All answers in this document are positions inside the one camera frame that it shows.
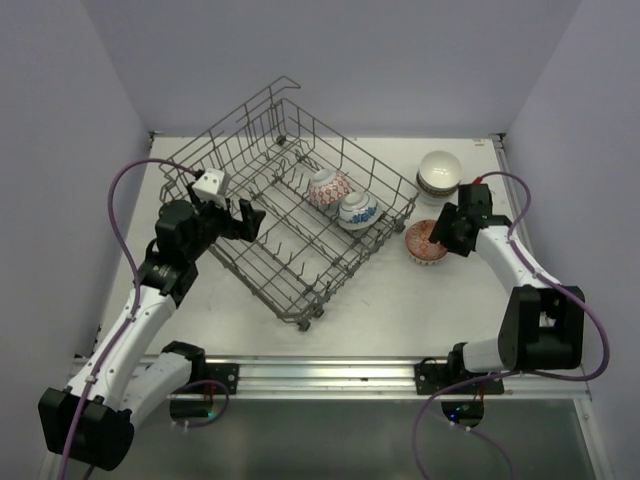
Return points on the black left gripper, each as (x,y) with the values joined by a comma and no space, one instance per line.
(244,229)

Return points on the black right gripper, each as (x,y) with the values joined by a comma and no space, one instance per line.
(440,230)

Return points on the blue zigzag bowl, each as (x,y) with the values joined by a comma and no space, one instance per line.
(417,240)

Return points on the plain white bowl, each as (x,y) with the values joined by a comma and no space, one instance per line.
(434,202)

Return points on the red dotted pattern bowl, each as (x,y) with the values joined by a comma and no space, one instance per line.
(432,191)

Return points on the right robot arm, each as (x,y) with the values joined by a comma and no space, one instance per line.
(542,328)

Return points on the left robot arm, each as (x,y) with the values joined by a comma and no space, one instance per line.
(93,419)

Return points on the blue floral white bowl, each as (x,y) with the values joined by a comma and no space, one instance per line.
(358,210)

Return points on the red lattice bowl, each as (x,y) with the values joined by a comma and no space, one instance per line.
(327,187)

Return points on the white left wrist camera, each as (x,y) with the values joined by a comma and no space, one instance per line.
(212,186)

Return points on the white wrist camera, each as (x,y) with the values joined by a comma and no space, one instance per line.
(212,186)
(479,180)

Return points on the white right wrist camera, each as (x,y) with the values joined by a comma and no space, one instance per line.
(479,180)

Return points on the grey wire dish rack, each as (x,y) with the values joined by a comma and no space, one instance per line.
(270,148)

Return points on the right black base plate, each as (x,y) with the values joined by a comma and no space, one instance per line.
(431,376)

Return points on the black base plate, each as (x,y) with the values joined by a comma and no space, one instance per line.
(225,373)
(431,376)

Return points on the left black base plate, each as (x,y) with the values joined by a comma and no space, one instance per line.
(225,373)

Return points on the aluminium mounting rail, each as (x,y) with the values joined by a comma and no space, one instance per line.
(333,378)

